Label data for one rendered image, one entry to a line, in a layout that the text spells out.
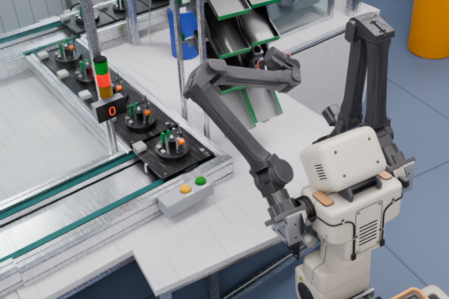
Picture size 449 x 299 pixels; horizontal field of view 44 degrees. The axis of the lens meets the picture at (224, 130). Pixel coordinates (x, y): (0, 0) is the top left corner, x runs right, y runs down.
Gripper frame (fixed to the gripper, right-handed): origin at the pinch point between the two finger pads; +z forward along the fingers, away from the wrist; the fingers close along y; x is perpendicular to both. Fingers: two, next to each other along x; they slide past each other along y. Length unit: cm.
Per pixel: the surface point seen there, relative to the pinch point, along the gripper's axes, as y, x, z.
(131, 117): 48, 14, 43
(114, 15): 23, -29, 140
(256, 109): 0.4, 20.2, 17.7
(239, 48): 9.8, -8.6, 1.7
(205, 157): 30.2, 31.0, 9.3
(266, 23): -7.1, -14.7, 8.2
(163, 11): -6, -26, 135
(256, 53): -1.1, -3.8, 10.0
